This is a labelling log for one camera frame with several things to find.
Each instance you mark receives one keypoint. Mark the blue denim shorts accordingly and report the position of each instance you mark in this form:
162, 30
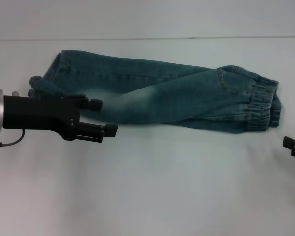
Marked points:
162, 93

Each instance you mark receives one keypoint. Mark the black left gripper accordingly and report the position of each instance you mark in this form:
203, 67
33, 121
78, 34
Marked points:
37, 113

